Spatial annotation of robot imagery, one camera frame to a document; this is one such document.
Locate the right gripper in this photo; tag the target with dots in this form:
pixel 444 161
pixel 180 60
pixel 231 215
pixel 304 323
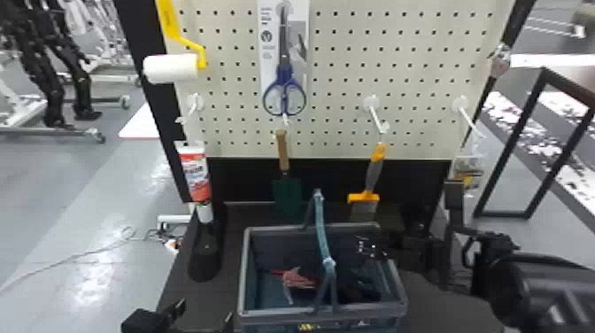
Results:
pixel 358 286

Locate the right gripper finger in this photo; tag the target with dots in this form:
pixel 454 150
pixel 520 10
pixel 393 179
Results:
pixel 175 309

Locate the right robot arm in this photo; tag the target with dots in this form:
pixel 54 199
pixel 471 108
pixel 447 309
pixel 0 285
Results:
pixel 544 293

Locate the red pliers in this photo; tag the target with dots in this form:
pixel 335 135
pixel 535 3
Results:
pixel 297 279

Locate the white power strip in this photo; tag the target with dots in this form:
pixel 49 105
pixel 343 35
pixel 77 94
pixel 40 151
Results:
pixel 172 219

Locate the blue basket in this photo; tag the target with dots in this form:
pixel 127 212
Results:
pixel 320 321

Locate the red white sealant tube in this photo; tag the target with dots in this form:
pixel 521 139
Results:
pixel 194 174

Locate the green trowel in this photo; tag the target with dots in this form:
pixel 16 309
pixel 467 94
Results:
pixel 286 193

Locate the yellow scraper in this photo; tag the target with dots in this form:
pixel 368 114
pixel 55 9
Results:
pixel 372 174

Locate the yellow paint roller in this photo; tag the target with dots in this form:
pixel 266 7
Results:
pixel 169 68

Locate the blue scissors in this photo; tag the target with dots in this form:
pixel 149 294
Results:
pixel 283 88

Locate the clear bag of hardware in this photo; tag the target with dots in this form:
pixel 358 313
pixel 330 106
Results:
pixel 467 165

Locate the white pegboard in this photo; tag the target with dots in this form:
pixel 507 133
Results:
pixel 409 69

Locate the black side table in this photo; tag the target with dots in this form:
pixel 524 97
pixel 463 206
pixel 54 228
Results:
pixel 571 79

